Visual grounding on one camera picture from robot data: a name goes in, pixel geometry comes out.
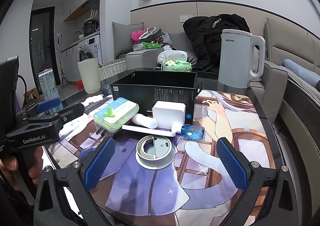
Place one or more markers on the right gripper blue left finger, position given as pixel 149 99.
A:
pixel 89 174

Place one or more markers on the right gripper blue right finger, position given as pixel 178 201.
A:
pixel 243 177

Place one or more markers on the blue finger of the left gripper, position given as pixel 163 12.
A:
pixel 65 115
pixel 48 104

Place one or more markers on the green white plastic case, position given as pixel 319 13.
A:
pixel 115 114

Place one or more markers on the blue eye drop bottle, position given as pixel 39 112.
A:
pixel 191 132

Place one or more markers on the round grey white device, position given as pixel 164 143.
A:
pixel 154 152

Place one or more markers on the black cardboard box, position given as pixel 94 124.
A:
pixel 146 87

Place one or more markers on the white power bank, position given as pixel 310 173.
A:
pixel 149 131

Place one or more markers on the white square charger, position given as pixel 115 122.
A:
pixel 168 113

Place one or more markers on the white glue bottle orange cap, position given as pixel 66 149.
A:
pixel 141 120

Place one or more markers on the person's left hand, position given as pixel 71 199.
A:
pixel 10 165

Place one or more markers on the green white carton box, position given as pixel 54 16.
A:
pixel 48 84

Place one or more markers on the cream tumbler cup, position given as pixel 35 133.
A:
pixel 89 72

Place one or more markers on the anime printed desk mat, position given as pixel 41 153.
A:
pixel 166 169

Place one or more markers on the white woven basket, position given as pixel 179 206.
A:
pixel 112 68

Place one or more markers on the white washing machine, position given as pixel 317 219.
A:
pixel 90 48

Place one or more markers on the grey throw pillow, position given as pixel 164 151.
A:
pixel 123 42

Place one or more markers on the pink plush toy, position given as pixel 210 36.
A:
pixel 136 35

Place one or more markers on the grey sofa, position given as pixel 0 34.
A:
pixel 260 85

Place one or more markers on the white electric kettle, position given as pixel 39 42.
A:
pixel 242 58

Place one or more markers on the green tissue pack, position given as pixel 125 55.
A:
pixel 176 66

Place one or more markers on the light blue pillow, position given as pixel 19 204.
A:
pixel 305 74

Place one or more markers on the black puffer jacket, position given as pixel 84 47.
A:
pixel 205 36

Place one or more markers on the wall power socket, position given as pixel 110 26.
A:
pixel 183 18

